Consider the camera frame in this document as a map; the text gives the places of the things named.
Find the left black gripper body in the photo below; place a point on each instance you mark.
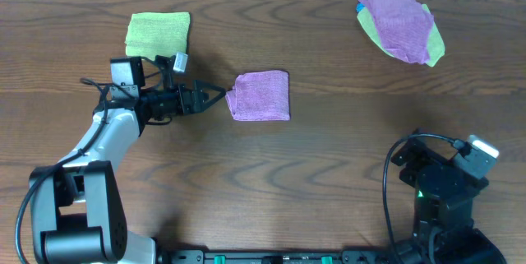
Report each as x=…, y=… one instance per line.
x=163, y=103

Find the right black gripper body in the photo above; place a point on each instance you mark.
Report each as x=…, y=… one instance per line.
x=421, y=154

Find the purple microfiber cloth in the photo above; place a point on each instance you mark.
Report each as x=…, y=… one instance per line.
x=260, y=96

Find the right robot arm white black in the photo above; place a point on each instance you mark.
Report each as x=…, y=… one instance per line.
x=443, y=226

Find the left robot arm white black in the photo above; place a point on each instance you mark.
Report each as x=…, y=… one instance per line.
x=77, y=214

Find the folded green cloth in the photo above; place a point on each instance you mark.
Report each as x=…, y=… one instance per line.
x=150, y=34

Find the crumpled purple cloth on pile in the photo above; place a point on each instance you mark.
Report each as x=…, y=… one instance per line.
x=403, y=27

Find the blue cloth under pile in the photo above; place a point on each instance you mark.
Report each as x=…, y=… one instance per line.
x=359, y=7

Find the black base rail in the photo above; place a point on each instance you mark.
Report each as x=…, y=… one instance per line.
x=366, y=256

